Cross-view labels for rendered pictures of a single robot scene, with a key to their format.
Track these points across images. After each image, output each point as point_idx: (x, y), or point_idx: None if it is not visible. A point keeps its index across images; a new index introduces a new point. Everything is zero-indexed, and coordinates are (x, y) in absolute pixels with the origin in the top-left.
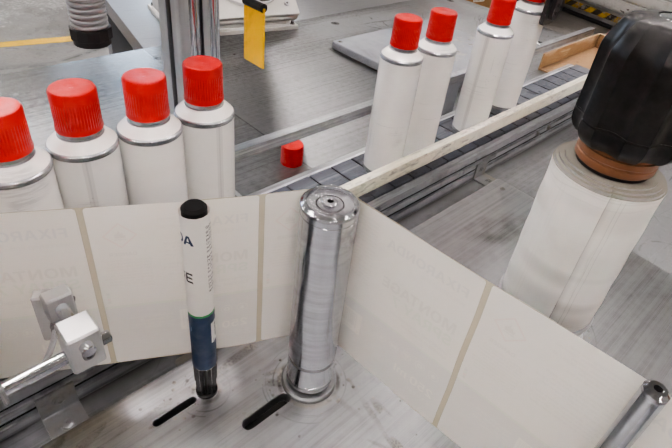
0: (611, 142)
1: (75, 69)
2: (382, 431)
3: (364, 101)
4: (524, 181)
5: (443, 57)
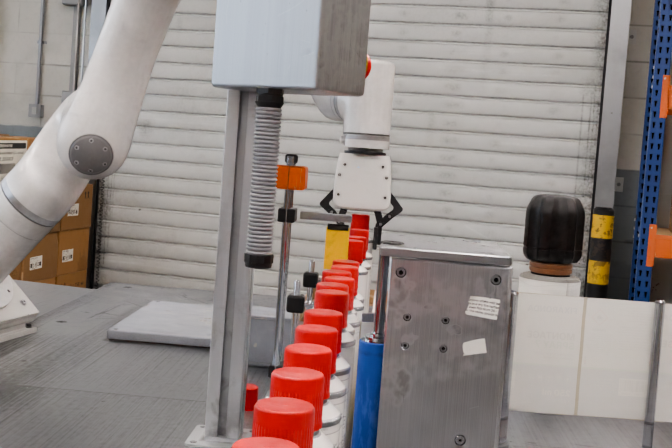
0: (557, 255)
1: None
2: (547, 447)
3: None
4: None
5: (368, 269)
